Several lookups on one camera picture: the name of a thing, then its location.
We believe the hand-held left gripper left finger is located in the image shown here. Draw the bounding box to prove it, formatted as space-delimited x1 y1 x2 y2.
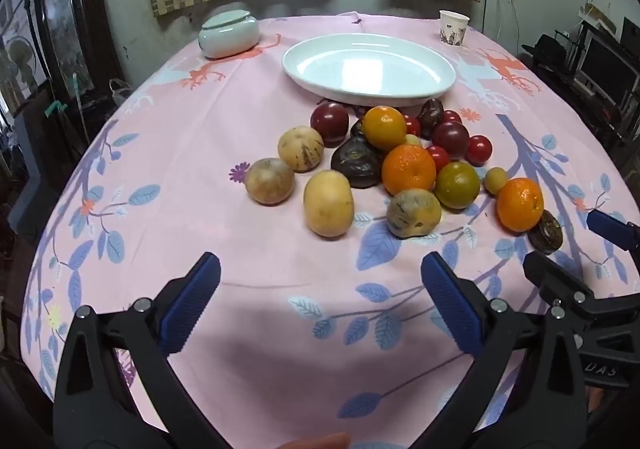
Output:
52 251 241 449

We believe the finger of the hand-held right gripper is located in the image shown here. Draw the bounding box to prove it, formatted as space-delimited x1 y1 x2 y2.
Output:
523 251 640 335
587 210 640 250

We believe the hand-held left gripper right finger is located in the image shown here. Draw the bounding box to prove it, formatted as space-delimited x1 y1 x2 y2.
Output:
410 251 588 449

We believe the mandarin orange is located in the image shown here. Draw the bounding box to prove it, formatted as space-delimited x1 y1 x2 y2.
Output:
381 144 437 197
496 178 545 233

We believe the blotchy yellow pepino melon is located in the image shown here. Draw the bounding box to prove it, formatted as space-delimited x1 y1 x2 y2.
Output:
386 188 443 239

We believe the green orange tangerine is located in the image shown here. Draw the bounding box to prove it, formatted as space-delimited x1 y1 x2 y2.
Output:
434 161 481 209

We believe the tan passion fruit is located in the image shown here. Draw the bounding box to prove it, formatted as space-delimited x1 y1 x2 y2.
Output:
245 158 296 206

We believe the dark red plum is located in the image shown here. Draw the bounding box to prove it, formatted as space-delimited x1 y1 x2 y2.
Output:
310 102 350 148
431 121 471 160

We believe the orange yellow tomato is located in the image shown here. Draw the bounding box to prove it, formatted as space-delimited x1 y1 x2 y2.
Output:
362 106 408 151

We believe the striped pepino melon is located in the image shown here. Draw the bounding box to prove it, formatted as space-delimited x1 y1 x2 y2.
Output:
277 126 325 173

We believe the white oval plate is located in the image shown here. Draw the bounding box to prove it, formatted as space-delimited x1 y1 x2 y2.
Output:
281 33 457 108

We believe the person's left hand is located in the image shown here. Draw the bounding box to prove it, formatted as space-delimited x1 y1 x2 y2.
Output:
274 431 352 449

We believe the pink printed tablecloth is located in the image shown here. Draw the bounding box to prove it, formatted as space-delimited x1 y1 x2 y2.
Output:
20 12 640 449

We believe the computer monitor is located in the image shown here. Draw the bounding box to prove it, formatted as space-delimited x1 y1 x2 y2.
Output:
580 34 636 102

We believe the black hat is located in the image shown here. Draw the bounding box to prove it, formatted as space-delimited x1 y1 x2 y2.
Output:
520 34 571 67

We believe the black speaker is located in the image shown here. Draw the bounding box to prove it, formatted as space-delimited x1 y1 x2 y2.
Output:
620 16 640 47

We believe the clear plastic bag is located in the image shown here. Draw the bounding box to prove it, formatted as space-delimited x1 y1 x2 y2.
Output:
109 78 133 106

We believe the printed paper cup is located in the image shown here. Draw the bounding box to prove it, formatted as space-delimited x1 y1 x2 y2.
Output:
439 10 471 48

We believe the pale ceramic lidded jar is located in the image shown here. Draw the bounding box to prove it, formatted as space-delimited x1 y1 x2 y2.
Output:
198 10 261 60

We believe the dark wooden cabinet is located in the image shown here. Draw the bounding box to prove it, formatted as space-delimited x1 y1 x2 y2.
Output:
30 0 126 95

